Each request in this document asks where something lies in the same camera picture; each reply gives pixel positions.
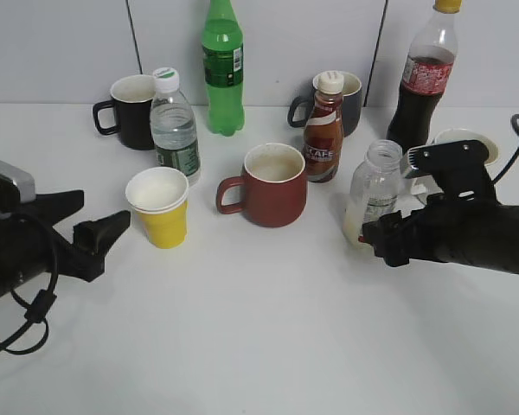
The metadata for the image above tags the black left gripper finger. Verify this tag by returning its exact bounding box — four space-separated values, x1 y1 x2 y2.
73 210 131 259
34 189 85 225

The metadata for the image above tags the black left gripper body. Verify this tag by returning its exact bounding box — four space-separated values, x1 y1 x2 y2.
0 214 105 284

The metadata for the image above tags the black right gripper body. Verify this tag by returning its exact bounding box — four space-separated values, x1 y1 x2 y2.
383 200 500 267

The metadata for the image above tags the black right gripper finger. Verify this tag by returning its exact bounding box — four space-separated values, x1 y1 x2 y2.
361 211 404 259
400 140 497 203

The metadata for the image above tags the clear milk bottle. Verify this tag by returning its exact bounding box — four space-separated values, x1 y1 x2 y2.
343 139 402 249

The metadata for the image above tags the yellow paper cup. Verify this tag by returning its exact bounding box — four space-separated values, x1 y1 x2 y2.
125 167 189 249

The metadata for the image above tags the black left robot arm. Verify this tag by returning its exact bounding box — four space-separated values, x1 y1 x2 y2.
0 189 131 297

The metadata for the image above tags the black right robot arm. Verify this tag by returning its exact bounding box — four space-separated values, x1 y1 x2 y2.
362 140 519 275

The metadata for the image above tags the white ceramic mug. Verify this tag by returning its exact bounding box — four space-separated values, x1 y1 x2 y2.
410 128 499 205

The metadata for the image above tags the brown coffee bottle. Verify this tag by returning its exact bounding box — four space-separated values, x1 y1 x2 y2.
303 70 344 182

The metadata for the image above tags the cola bottle yellow cap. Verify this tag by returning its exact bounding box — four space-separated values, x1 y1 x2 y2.
387 0 462 152

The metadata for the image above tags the red ceramic mug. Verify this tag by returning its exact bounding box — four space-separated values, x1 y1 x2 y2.
215 143 307 227

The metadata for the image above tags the dark grey mug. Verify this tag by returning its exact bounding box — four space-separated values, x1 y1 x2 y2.
287 71 362 137

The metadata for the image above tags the black mug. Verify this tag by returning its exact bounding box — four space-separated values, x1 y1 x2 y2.
92 74 155 150

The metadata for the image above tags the clear water bottle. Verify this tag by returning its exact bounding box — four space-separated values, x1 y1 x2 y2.
150 67 201 186

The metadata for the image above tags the green soda bottle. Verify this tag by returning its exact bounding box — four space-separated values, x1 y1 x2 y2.
202 0 245 137

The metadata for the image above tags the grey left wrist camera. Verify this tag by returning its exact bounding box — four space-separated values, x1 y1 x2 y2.
0 160 36 213

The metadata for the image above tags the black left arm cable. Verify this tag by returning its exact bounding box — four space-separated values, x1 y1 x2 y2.
0 211 57 361

